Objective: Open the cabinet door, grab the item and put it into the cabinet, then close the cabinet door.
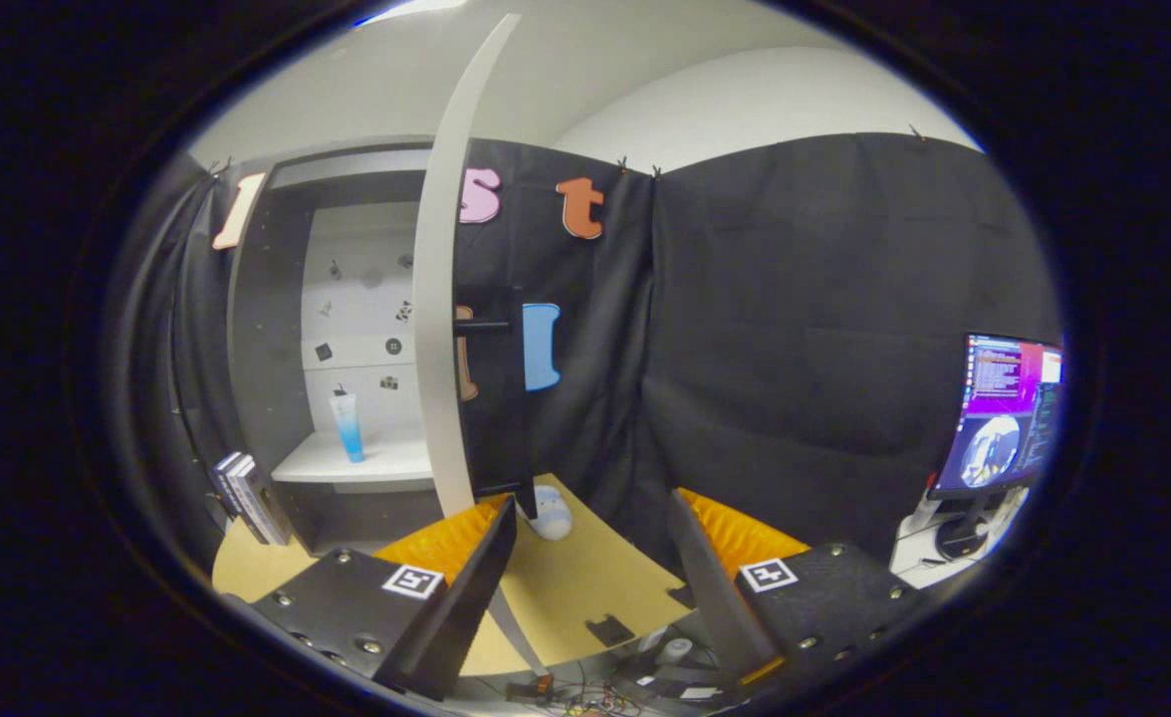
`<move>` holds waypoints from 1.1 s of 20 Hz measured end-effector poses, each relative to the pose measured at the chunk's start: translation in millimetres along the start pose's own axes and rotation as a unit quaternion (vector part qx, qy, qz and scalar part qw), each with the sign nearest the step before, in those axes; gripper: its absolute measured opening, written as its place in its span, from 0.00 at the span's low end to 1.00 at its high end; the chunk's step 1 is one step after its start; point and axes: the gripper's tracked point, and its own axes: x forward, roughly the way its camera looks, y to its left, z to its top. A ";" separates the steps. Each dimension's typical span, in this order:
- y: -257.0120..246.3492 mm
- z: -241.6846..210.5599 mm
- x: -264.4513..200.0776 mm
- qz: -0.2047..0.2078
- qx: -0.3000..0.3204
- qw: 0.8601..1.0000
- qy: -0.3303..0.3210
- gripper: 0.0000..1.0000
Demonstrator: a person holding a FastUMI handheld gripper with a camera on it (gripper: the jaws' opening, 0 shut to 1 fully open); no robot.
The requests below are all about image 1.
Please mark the grey cabinet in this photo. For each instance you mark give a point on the grey cabinet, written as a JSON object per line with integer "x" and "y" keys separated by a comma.
{"x": 267, "y": 349}

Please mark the white and blue tube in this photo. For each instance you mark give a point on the white and blue tube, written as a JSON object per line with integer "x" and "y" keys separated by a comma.
{"x": 350, "y": 428}

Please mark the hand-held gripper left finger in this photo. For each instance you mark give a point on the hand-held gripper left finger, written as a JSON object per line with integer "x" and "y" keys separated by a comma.
{"x": 461, "y": 617}

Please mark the black backdrop cloth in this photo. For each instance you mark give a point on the black backdrop cloth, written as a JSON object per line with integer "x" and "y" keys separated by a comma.
{"x": 795, "y": 349}

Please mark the computer monitor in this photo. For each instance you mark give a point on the computer monitor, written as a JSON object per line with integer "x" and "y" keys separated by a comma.
{"x": 1004, "y": 398}

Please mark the grey round device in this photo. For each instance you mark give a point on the grey round device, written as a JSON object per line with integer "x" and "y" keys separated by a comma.
{"x": 675, "y": 650}

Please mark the dark blue book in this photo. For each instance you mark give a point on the dark blue book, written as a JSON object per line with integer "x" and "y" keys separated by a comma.
{"x": 227, "y": 488}

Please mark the white spine book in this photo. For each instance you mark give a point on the white spine book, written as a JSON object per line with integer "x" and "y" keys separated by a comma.
{"x": 247, "y": 498}

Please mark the white cabinet door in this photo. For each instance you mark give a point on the white cabinet door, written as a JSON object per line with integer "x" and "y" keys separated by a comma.
{"x": 436, "y": 299}

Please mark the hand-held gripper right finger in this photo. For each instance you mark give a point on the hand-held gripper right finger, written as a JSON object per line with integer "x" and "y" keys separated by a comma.
{"x": 720, "y": 607}

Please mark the pale blue round object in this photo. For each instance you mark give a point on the pale blue round object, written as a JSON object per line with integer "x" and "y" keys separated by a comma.
{"x": 551, "y": 513}

